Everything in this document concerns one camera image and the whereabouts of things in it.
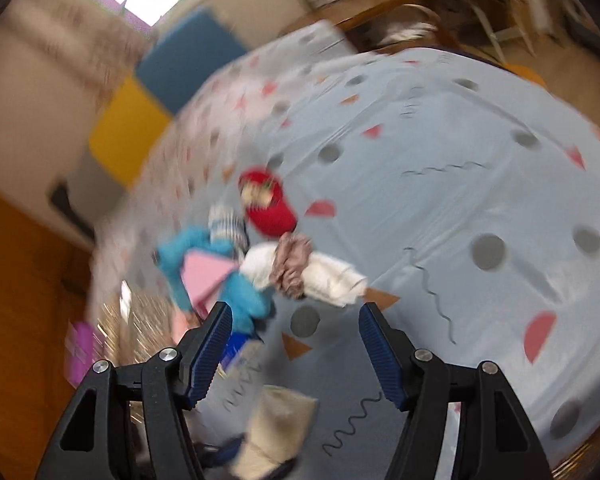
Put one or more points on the red knitted sock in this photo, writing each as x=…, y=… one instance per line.
x=270, y=215

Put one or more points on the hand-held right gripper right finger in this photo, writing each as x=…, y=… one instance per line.
x=379, y=355

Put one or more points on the beige floral curtain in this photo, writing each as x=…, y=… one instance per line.
x=45, y=75

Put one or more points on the patterned light tablecloth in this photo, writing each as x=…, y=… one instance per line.
x=430, y=185

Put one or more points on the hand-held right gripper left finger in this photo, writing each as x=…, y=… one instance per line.
x=211, y=347

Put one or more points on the white towel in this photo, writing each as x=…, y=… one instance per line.
x=330, y=280

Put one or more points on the beige cloth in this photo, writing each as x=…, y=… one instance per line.
x=277, y=425

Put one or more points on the blue plush toy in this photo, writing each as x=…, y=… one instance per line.
x=200, y=247

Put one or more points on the wooden desk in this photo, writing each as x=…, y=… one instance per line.
x=360, y=5

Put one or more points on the striped cloth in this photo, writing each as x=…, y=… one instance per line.
x=227, y=227

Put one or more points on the wooden cabinet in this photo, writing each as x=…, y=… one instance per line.
x=25, y=310

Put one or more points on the purple cardboard box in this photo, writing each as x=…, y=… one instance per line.
x=80, y=350

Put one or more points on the gold tin box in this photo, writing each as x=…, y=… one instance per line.
x=140, y=320

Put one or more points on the blue padded panel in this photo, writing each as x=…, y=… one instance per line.
x=190, y=55

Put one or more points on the pink cloth pouch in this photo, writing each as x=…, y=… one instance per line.
x=205, y=275

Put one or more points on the blue tissue pack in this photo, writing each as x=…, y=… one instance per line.
x=237, y=352

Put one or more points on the white chair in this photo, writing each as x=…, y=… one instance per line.
x=495, y=30

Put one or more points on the pink satin scrunchie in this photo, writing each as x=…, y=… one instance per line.
x=291, y=262

